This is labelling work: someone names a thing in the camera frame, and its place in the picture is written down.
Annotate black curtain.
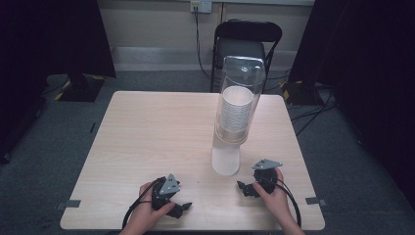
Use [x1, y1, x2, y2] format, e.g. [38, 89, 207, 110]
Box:
[288, 0, 415, 211]
[0, 0, 117, 165]

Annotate clear plastic cup dispenser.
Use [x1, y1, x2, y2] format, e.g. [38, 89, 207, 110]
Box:
[212, 55, 267, 147]

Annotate black floor cables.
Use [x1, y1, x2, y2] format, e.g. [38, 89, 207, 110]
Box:
[263, 68, 339, 137]

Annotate black power cable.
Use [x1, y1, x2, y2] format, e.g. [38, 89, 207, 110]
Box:
[194, 6, 213, 80]

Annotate white wall socket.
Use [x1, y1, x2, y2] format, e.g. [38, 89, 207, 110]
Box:
[190, 0, 213, 15]

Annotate person's left hand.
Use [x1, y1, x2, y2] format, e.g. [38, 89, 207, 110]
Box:
[125, 181, 177, 231]

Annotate single white paper cup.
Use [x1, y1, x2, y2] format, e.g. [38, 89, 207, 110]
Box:
[211, 142, 242, 177]

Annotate grey tape strip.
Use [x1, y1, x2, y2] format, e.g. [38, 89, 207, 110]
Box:
[56, 199, 82, 211]
[304, 196, 328, 207]

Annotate black folding chair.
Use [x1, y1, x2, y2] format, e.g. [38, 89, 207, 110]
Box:
[209, 19, 284, 94]

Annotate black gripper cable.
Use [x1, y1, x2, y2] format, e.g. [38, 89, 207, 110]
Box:
[275, 177, 302, 228]
[121, 176, 166, 230]

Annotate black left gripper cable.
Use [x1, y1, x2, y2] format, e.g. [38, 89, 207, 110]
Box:
[121, 176, 166, 230]

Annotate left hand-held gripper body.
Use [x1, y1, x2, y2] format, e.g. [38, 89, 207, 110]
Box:
[151, 173, 182, 212]

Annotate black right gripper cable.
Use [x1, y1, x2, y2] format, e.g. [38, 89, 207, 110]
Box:
[275, 177, 302, 228]

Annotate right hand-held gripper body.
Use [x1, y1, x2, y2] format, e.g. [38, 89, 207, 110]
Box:
[251, 158, 284, 194]

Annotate person's right hand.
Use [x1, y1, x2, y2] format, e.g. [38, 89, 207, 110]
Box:
[252, 167, 297, 227]

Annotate stack of white paper cups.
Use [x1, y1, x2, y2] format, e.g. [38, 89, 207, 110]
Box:
[219, 85, 255, 133]

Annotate black stand base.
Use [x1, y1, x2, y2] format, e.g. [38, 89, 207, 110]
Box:
[281, 79, 325, 107]
[54, 72, 106, 103]

